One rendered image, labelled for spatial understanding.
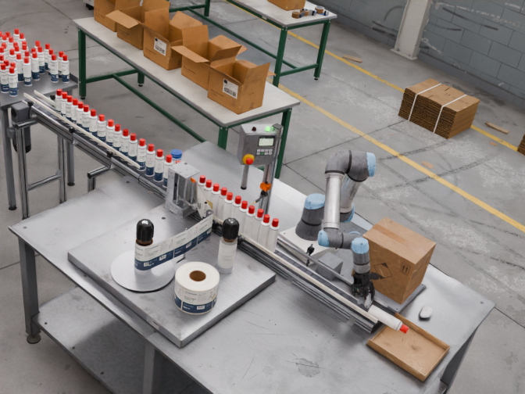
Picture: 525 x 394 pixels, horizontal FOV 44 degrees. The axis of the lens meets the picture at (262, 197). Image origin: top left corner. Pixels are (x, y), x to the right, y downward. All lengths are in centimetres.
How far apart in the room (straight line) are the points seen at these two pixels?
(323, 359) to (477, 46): 611
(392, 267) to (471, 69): 560
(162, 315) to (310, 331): 69
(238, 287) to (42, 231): 108
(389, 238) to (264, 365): 92
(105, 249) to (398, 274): 146
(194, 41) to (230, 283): 270
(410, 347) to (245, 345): 78
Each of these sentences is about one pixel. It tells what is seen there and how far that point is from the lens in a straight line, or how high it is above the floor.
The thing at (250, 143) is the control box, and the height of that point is 142.
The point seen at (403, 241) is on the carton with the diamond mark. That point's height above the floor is 112.
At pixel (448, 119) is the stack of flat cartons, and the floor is 20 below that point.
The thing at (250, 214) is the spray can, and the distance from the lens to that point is 341.
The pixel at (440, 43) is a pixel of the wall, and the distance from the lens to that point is 885.
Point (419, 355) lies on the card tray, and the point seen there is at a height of 83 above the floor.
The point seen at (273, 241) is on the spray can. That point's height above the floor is 97.
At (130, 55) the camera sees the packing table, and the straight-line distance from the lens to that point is 576.
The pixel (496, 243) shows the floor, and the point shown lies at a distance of 571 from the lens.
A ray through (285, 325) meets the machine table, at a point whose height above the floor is 83.
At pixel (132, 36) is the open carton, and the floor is 86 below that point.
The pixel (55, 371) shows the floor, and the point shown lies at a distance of 400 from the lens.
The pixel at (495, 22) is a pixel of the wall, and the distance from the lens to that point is 844.
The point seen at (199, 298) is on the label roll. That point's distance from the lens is 299.
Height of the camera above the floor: 303
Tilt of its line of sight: 34 degrees down
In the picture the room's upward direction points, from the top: 10 degrees clockwise
